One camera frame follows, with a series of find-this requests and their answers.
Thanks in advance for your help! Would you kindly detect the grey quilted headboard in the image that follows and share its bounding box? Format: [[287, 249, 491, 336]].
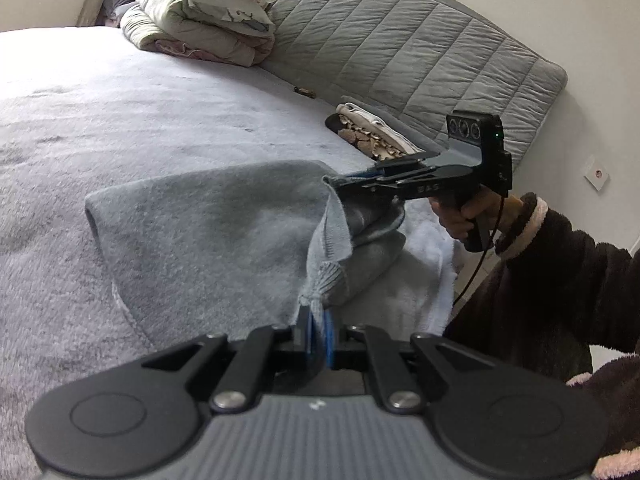
[[260, 0, 568, 171]]

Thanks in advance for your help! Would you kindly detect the person's dark fluffy robe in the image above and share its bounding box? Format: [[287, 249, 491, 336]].
[[565, 345, 640, 480]]

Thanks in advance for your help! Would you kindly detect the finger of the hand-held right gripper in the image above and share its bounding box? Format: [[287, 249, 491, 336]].
[[323, 175, 403, 203], [344, 156, 426, 183]]

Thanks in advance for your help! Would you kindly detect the cream folded garment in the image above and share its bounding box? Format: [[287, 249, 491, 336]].
[[335, 102, 423, 153]]

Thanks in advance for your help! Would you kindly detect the brown patterned garment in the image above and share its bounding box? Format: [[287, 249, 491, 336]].
[[325, 112, 416, 163]]

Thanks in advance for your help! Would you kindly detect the person's right hand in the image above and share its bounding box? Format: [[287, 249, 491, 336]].
[[429, 191, 525, 248]]

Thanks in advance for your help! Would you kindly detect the grey knitted sweater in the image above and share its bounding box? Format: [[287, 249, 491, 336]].
[[84, 159, 407, 331]]

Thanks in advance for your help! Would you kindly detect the person's right forearm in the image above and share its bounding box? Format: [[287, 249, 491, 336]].
[[442, 192, 640, 376]]

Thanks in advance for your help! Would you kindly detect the grey fleece bed blanket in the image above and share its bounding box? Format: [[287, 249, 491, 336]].
[[0, 25, 458, 480]]

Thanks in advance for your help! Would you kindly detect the white wall socket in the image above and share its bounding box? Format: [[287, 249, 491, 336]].
[[582, 156, 612, 192]]

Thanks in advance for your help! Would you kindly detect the folded floral quilt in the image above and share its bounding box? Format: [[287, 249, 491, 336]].
[[119, 0, 278, 67]]

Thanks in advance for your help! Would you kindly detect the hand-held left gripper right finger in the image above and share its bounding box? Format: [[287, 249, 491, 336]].
[[312, 309, 493, 415]]

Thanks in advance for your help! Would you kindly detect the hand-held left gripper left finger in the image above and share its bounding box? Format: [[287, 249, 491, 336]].
[[141, 305, 316, 413]]

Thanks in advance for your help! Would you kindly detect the black cable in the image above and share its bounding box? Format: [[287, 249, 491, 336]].
[[451, 195, 503, 313]]

